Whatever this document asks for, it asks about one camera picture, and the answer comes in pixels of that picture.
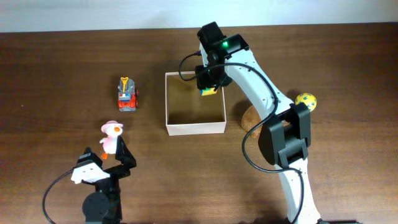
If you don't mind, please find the yellow ball with blue marks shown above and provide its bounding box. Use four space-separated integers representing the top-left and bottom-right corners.
295 93 317 111

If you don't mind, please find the red grey toy truck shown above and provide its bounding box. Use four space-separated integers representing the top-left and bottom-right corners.
118 77 139 111

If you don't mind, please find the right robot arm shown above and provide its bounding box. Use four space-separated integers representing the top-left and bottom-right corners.
195 22 322 223

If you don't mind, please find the brown plush toy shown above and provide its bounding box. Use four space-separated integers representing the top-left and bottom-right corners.
241 105 261 132

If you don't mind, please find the white open cardboard box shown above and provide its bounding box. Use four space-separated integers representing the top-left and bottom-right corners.
165 72 227 136

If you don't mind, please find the right black cable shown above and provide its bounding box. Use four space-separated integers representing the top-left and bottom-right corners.
178 51 305 224

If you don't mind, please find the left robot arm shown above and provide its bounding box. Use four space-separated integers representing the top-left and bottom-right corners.
71 136 137 224

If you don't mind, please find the colourful puzzle cube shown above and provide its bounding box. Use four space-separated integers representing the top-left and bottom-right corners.
200 88 217 96

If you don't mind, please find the pink white duck toy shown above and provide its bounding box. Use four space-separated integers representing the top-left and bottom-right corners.
99 121 123 159

